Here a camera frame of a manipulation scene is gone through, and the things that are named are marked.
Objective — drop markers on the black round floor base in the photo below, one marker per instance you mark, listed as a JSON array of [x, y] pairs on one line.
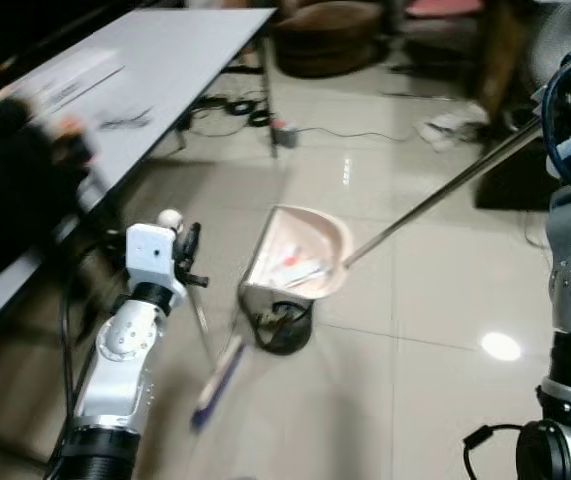
[[283, 330]]

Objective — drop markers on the grey round fan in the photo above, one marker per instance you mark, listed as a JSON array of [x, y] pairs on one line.
[[565, 28]]

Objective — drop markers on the broom with blue bristles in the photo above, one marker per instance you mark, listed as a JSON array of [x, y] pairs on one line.
[[220, 380]]

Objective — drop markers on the red chair seat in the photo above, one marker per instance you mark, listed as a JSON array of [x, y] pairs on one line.
[[443, 8]]

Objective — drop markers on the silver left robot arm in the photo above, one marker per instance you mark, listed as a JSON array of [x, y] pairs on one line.
[[125, 345]]

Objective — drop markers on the brown round ottoman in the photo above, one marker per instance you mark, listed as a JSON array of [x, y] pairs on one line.
[[327, 38]]

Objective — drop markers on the black floor box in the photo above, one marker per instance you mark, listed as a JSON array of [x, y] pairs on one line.
[[515, 180]]

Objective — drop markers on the black bag with orange tag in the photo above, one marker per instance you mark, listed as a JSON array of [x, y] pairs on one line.
[[10, 190]]

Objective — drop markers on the white and red litter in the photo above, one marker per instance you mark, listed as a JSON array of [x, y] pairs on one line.
[[300, 268]]

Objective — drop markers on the grey power strip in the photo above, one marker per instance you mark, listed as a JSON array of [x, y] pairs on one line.
[[285, 133]]

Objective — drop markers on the crumpled white paper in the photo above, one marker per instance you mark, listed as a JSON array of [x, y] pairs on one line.
[[455, 130]]

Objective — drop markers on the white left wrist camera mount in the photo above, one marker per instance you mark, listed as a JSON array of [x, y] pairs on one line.
[[148, 250]]

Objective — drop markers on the long white table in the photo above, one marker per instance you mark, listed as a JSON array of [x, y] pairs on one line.
[[165, 70]]

